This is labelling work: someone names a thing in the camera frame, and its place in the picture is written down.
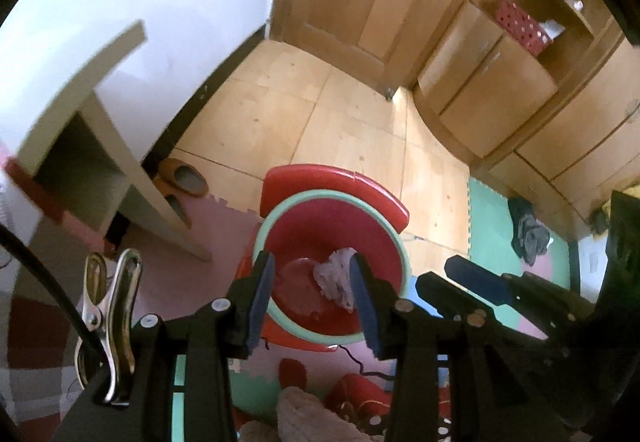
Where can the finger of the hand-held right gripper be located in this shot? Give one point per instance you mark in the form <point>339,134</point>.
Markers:
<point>472,277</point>
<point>440,294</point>

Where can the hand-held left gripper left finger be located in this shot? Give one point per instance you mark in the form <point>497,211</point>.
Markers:
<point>262,294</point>

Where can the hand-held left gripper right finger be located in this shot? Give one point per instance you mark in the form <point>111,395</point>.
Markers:
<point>367,309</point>

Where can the white tissue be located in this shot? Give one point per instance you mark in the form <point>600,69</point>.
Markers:
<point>332,274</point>

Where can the red bin with green rim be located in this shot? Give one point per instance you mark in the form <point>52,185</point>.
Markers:
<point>300,227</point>

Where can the blue foam floor mat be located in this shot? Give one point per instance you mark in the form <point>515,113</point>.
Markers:
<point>411,289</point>

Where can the dark grey clothing pile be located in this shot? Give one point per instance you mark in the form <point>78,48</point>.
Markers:
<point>530,232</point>

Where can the pink foam floor mat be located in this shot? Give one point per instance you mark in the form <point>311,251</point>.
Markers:
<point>200,242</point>

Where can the red plush blanket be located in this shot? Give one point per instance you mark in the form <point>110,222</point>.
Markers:
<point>360,397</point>

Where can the yellow cloth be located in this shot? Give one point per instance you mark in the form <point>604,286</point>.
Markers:
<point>602,214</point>

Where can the brown slipper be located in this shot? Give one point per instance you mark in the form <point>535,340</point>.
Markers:
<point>182,178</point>
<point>176,209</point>

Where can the red plastic stool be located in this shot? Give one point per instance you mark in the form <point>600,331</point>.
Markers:
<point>325,179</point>

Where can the metal spring clip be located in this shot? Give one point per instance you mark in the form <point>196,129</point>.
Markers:
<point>120,312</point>

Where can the beige wooden desk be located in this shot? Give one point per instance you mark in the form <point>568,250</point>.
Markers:
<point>135,172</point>

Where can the wooden cabinet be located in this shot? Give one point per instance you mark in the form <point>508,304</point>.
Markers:
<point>500,87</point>

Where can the metal door stopper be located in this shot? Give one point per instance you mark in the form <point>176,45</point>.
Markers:
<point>389,93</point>

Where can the clear suction hook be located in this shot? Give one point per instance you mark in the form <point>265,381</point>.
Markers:
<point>632,109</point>

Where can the checked heart quilt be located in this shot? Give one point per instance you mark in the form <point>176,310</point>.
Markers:
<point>35,322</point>

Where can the red perforated basket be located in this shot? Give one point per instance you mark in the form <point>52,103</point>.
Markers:
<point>522,24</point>

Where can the white paper sheet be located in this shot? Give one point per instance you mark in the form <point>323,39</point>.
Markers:
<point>554,28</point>

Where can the white wall socket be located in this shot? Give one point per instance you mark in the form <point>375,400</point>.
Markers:
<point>593,262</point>

